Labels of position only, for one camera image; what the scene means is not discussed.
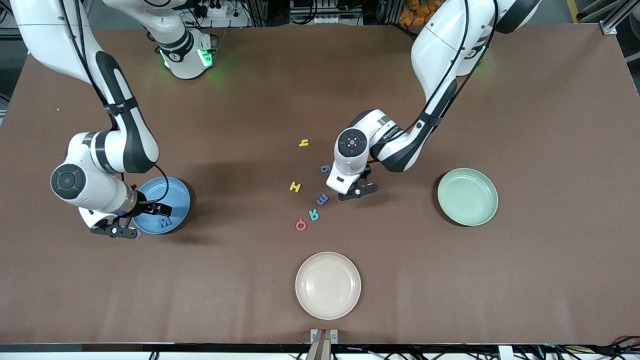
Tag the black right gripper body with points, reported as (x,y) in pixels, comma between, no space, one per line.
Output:
(143,205)

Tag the blue foam letter M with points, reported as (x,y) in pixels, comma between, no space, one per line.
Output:
(165,220)

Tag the blue foam letter E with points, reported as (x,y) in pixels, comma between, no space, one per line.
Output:
(322,200)

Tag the yellow foam capital H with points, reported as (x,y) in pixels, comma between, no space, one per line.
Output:
(295,187)

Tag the red foam letter Q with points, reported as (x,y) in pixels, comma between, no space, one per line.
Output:
(301,225)

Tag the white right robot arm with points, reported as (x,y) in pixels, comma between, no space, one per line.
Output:
(90,192)

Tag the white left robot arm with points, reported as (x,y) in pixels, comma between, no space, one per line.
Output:
(440,45)

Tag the blue plate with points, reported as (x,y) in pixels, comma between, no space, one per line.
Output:
(180,200)

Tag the green plate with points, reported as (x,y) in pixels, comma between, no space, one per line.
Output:
(468,196)

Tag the cream plate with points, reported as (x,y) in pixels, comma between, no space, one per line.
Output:
(328,285)

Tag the teal foam letter R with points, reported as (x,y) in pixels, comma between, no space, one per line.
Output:
(314,215)

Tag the white power strip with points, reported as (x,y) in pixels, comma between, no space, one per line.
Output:
(330,19)
(222,12)

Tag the orange items pile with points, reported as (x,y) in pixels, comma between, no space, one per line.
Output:
(410,15)

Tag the brown table cover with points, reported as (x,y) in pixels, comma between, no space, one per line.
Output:
(550,275)

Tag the black table edge rail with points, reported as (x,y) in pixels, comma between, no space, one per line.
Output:
(100,347)

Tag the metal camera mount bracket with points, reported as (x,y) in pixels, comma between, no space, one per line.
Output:
(324,340)

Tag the aluminium frame post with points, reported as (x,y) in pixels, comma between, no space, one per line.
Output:
(617,15)

